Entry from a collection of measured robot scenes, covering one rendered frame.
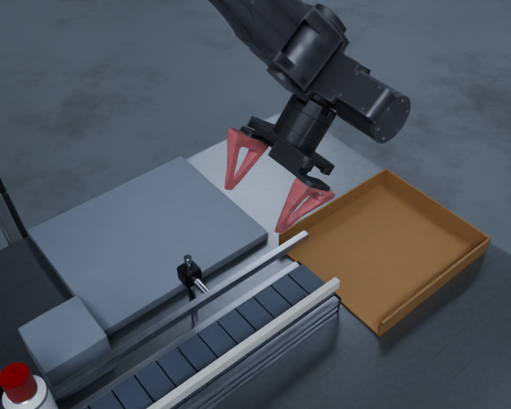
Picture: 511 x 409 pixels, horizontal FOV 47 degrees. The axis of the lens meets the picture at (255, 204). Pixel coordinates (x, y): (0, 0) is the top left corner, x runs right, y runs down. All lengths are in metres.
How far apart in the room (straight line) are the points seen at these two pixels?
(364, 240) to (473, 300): 0.22
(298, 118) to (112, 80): 2.60
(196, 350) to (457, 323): 0.45
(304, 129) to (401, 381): 0.48
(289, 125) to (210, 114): 2.24
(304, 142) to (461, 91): 2.59
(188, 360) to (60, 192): 1.74
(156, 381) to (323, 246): 0.42
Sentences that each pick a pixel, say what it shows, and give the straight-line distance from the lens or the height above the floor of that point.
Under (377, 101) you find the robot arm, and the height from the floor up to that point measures 1.34.
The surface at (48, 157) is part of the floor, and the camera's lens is 2.80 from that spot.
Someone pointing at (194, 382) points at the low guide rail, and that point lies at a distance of 0.88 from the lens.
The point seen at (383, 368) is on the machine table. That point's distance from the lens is 1.00.
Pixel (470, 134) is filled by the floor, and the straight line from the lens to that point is 2.95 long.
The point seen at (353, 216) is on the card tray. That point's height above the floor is 0.83.
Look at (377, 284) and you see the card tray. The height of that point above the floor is 0.83.
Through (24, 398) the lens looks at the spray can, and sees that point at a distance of 0.75.
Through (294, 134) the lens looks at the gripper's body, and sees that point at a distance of 0.68.
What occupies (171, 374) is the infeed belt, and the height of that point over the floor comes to 0.88.
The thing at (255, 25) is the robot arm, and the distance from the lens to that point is 0.58.
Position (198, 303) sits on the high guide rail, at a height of 0.96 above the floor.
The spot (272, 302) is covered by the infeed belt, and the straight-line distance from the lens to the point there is 0.99.
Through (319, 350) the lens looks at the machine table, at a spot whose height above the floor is 0.83.
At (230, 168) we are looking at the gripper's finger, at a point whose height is 1.20.
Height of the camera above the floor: 1.68
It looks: 44 degrees down
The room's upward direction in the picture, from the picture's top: straight up
